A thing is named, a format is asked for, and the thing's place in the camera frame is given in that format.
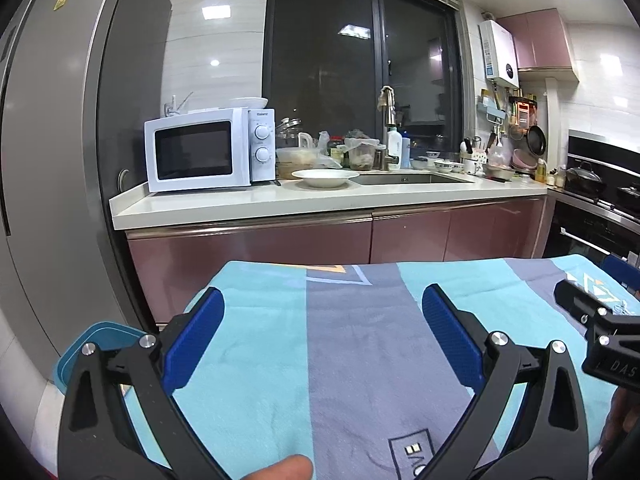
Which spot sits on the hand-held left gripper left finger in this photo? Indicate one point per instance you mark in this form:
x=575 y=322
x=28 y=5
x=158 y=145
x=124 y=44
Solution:
x=197 y=337

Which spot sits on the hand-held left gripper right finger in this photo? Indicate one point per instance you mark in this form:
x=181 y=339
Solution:
x=452 y=340

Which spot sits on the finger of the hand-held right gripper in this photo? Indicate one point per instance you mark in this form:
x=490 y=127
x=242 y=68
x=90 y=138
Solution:
x=620 y=272
x=575 y=300

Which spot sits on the blue plastic waste bin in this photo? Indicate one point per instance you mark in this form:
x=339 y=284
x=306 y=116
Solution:
x=107 y=332

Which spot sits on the person's right hand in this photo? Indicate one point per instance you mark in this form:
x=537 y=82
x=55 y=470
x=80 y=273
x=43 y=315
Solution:
x=617 y=417

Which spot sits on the person's left hand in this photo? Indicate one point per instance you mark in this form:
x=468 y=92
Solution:
x=280 y=470

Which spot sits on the black built-in oven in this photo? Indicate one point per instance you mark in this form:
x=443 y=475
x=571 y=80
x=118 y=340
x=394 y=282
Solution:
x=580 y=232

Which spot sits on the steel gas stove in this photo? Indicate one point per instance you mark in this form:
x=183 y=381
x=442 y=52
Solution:
x=600 y=205

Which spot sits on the black pot with lid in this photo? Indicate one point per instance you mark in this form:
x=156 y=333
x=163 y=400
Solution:
x=585 y=181
x=629 y=197

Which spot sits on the blue grey printed cloth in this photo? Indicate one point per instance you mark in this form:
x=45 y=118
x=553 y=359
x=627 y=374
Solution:
x=350 y=360

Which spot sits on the pink base cabinets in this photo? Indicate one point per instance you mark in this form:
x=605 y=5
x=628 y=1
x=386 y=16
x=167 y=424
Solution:
x=400 y=235

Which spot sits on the black range hood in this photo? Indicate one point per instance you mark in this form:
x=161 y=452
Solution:
x=610 y=152

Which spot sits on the yellow oil bottle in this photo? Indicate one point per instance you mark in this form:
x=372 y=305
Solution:
x=541 y=172

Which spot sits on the metal bowl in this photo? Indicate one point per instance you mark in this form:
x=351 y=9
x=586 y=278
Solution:
x=499 y=174

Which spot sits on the stack of pink bowls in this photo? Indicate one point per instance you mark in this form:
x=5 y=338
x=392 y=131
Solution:
x=524 y=161

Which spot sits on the black frying pan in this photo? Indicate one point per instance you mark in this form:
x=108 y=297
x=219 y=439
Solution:
x=536 y=140

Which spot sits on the steel kitchen sink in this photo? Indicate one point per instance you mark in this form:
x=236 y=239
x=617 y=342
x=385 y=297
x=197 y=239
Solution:
x=415 y=178

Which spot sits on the white utensil mug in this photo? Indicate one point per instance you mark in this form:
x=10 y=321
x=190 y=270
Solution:
x=472 y=162

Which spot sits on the white microwave oven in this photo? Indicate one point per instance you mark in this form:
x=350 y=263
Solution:
x=195 y=152

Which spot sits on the orange hanging grater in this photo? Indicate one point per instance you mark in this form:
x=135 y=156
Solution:
x=523 y=114

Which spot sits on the blue bottle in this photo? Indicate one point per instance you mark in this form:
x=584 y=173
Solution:
x=406 y=152

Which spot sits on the white dish soap bottle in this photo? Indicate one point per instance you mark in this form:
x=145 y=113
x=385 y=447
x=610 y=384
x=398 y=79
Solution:
x=394 y=149

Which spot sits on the white deep plate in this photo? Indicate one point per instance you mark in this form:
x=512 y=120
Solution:
x=325 y=178

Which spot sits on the clear plastic bag with food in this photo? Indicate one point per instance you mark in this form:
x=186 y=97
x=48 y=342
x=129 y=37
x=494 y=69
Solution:
x=302 y=160

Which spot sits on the clear container with bag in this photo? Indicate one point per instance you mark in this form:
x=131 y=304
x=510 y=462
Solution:
x=361 y=152

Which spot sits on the small dark jars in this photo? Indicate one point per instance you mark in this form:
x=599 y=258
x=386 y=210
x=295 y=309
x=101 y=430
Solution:
x=336 y=149

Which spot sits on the glass jar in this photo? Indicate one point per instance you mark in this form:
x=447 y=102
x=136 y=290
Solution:
x=287 y=130

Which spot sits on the grey refrigerator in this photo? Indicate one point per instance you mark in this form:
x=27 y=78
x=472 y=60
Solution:
x=50 y=160

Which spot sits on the steel kitchen faucet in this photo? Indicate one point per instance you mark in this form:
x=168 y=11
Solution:
x=389 y=115

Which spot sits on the white bowl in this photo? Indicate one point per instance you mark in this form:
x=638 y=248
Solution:
x=249 y=103

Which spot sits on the white water heater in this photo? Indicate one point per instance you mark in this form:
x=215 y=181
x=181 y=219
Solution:
x=500 y=52

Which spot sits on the dark sliding window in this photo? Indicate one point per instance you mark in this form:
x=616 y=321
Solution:
x=325 y=50

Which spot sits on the light blue wall rack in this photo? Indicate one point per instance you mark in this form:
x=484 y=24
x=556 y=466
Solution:
x=492 y=112

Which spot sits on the pink wall cabinet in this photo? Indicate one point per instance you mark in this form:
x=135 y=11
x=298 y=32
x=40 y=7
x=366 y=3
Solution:
x=537 y=37

